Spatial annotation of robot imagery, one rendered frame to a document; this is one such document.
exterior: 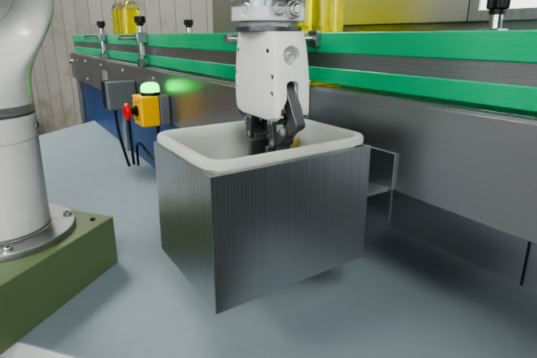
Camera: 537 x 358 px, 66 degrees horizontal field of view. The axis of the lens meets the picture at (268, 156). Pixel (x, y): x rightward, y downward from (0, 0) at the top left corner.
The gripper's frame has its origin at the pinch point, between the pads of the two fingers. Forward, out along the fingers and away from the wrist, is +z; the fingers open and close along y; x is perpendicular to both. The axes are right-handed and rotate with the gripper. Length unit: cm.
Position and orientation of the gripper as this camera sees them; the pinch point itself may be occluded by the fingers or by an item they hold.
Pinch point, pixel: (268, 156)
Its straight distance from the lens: 51.5
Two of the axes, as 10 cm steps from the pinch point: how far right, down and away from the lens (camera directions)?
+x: -8.5, 1.5, -5.0
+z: 0.0, 9.6, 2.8
